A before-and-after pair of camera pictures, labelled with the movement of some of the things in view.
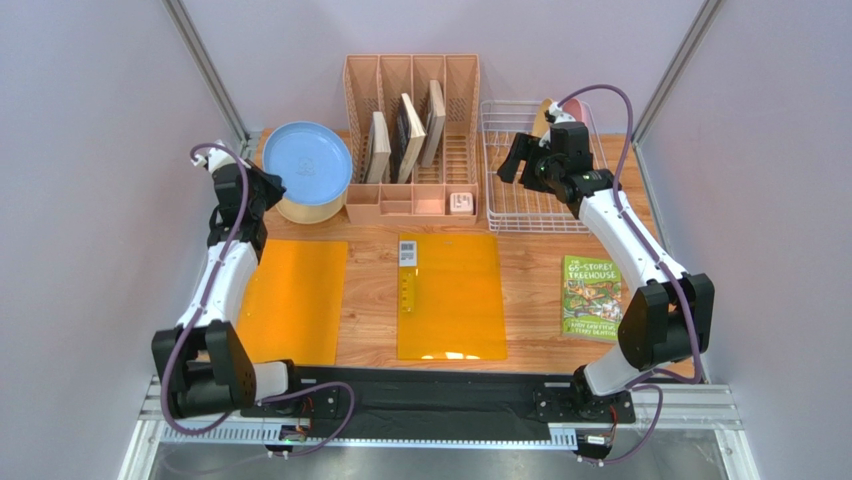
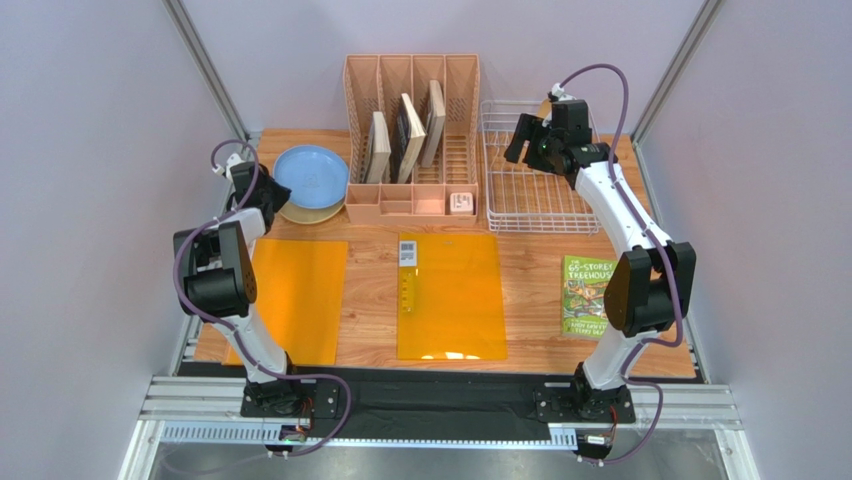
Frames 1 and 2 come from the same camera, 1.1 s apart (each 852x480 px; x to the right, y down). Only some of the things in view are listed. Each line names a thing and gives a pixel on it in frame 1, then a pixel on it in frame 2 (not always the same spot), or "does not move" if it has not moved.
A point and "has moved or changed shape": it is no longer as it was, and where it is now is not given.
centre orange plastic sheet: (449, 298) does not move
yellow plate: (541, 125) does not move
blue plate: (313, 161) has moved or changed shape
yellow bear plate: (310, 214) does not move
